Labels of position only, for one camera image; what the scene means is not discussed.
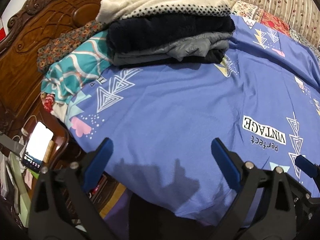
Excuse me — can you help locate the white black patterned sweater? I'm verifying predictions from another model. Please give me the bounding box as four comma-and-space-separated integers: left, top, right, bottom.
96, 0, 231, 24

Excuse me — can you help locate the blue patterned bed sheet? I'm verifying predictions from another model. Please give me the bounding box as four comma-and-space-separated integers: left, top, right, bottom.
65, 16, 319, 225

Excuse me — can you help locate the wooden nightstand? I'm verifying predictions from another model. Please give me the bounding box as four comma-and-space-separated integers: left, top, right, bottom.
25, 107, 125, 217

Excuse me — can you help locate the teal patterned pillow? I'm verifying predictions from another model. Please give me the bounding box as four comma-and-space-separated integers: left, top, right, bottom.
41, 30, 112, 104

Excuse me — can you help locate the carved wooden headboard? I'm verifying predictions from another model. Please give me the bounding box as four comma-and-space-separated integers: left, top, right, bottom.
1, 0, 101, 136

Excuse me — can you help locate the dark navy folded garment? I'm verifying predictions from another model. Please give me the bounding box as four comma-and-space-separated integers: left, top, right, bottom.
106, 13, 235, 53

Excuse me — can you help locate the brown floral pillow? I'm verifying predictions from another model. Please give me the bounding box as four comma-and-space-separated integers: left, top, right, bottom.
37, 20, 107, 75

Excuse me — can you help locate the smartphone with lit screen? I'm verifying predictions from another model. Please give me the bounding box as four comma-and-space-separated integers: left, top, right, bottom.
22, 121, 54, 173

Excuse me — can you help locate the floral patchwork quilt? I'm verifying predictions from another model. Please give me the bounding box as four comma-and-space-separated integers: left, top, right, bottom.
228, 0, 319, 57

